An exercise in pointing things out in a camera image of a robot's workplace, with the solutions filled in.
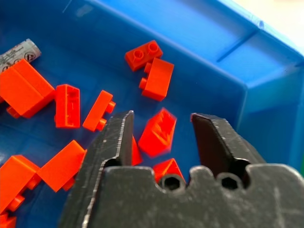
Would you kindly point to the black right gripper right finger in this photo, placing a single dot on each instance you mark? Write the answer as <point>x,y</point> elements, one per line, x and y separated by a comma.
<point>221,142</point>

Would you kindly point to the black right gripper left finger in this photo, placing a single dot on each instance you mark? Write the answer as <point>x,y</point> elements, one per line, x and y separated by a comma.
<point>104,147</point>

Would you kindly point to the orange toy building block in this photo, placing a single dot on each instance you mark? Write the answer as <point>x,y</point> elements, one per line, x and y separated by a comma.
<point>59,166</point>
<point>61,107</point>
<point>158,80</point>
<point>97,111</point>
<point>135,63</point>
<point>7,222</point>
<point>136,154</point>

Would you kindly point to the hollow orange sloped block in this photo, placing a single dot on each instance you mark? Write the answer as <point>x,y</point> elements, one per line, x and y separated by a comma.
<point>152,140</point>
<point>166,167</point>

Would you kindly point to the orange plastic building brick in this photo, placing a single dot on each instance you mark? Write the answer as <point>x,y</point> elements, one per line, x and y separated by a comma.
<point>23,88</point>
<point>16,175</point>

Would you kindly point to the blue plastic tray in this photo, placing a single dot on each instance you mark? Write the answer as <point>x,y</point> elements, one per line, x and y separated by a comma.
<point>202,47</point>

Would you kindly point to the grey cylindrical battery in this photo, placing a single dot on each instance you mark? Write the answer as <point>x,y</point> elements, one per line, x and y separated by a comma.
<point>21,53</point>

